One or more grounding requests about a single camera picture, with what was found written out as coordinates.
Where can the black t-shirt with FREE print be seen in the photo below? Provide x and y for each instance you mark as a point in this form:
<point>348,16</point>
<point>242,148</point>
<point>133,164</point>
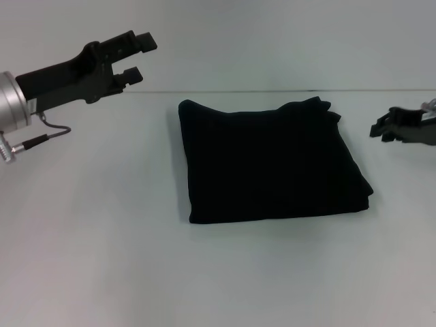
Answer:
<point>272,163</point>

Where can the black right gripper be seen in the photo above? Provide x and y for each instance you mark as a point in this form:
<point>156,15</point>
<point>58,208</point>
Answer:
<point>420,131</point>

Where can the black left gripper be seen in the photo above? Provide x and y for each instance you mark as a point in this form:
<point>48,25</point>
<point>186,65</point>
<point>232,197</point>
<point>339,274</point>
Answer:
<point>75,78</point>

